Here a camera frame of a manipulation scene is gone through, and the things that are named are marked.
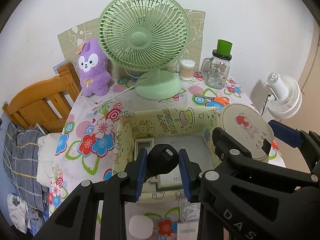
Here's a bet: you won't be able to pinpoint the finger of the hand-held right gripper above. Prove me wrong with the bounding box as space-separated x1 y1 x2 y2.
212 127 272 167
268 119 320 185

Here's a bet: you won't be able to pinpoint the white patterned cloth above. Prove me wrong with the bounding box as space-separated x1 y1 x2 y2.
7 192 28 233

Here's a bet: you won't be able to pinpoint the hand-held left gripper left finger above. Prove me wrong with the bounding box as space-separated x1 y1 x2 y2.
32 148 148 240

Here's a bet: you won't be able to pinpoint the floral tablecloth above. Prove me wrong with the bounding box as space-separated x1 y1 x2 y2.
47 72 287 240

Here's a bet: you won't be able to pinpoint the green desk fan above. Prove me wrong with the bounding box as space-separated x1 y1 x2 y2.
99 0 191 101

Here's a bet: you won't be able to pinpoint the yellow cartoon storage box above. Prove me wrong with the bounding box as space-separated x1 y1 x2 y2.
111 107 225 202

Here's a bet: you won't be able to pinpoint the white pillow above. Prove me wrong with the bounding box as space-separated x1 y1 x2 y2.
37 132 65 185

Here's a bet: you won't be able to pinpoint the white standing fan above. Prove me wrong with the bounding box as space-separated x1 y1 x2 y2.
259 72 302 119

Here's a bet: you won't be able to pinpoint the beige door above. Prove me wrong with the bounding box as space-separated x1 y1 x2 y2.
296 22 320 137

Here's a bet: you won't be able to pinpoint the grey plaid blanket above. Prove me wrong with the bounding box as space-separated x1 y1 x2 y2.
2 122 50 210

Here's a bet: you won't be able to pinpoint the white rounded case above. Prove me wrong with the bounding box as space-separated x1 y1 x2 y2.
128 216 154 240

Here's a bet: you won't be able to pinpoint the pale blue paper sheet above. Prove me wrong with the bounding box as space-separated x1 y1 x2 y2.
52 62 67 74

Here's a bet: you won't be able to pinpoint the glass mug jar green lid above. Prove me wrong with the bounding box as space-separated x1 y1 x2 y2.
201 39 233 89

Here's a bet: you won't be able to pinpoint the purple plush toy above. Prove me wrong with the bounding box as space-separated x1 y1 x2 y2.
76 37 112 97

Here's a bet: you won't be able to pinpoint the wooden bed headboard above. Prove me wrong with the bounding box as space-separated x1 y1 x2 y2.
2 62 82 133

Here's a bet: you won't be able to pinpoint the clear cotton swab jar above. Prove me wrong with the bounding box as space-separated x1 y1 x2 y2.
180 59 195 81

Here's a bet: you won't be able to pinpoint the white remote control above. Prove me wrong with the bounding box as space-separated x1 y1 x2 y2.
135 140 157 155

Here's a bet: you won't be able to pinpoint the round cream compact mirror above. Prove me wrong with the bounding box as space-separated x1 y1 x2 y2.
217 103 275 162

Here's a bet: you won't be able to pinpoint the black power cable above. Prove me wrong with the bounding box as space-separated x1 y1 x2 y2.
261 94 272 115

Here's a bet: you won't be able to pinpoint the clear floss pick box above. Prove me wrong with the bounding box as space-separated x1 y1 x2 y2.
179 197 200 224

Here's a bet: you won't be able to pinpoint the black round key fob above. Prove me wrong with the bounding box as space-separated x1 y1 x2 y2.
146 144 180 177

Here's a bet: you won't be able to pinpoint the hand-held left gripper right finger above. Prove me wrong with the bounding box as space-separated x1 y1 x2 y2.
178 149 221 240

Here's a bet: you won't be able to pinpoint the white charger adapter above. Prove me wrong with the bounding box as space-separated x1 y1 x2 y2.
150 172 184 190

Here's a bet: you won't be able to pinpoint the small white box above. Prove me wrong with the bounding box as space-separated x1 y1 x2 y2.
176 224 199 240

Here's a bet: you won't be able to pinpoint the orange handled scissors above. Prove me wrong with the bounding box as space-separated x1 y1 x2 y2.
194 94 230 106

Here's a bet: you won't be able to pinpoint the white fan cord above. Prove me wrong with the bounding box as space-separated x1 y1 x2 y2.
92 76 148 110

